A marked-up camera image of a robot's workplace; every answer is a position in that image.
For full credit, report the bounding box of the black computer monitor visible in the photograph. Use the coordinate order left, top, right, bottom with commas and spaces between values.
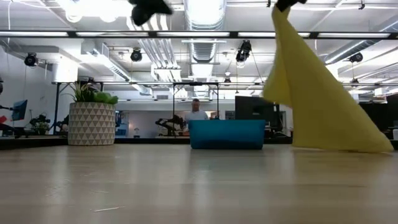
234, 95, 280, 138

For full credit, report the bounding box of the black room partition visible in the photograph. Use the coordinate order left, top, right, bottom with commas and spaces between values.
359, 93, 398, 139

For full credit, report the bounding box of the black overhead camera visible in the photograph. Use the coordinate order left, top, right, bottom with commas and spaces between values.
235, 39, 252, 62

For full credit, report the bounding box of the yellow microfiber towel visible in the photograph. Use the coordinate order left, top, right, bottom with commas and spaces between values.
262, 5, 395, 154

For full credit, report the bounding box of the black overhead frame bar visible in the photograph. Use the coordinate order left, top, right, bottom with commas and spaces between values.
0, 30, 398, 40

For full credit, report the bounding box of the blue plastic bin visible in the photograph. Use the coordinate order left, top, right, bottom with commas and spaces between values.
188, 119, 266, 150

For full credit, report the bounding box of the silver ceiling duct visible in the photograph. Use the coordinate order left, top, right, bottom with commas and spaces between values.
183, 0, 228, 30

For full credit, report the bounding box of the blue and red screen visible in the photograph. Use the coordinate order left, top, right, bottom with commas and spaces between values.
0, 99, 28, 125

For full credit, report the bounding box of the person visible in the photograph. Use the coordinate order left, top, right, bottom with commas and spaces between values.
185, 98, 210, 123

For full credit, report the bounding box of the triangle-patterned planter with plant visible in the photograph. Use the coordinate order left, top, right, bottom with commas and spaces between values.
63, 81, 119, 146

